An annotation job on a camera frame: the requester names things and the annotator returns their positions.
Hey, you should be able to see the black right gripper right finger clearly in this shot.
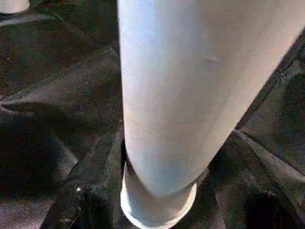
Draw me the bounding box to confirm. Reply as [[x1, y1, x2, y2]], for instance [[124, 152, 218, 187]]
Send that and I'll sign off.
[[198, 131, 305, 229]]

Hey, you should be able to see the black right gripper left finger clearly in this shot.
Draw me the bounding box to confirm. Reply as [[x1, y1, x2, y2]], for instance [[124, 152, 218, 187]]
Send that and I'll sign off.
[[41, 128, 128, 229]]

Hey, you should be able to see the black work mat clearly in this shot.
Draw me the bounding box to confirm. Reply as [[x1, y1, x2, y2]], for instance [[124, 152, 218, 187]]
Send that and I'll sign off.
[[0, 0, 305, 229]]

